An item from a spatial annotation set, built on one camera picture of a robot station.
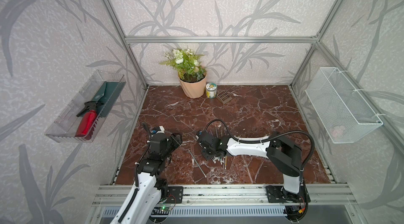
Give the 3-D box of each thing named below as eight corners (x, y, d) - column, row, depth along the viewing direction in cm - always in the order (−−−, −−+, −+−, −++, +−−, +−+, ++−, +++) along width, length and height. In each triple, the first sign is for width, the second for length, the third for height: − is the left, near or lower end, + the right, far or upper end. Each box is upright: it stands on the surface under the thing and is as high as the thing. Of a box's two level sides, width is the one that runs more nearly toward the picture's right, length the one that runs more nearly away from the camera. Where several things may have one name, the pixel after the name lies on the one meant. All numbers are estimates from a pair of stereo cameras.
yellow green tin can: (206, 98, 114) (205, 91, 108) (206, 89, 120) (206, 82, 114) (216, 98, 114) (217, 91, 108) (216, 89, 120) (216, 82, 114)
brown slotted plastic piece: (223, 104, 111) (223, 102, 109) (215, 96, 116) (215, 94, 114) (231, 99, 115) (232, 96, 112) (224, 91, 119) (224, 89, 117)
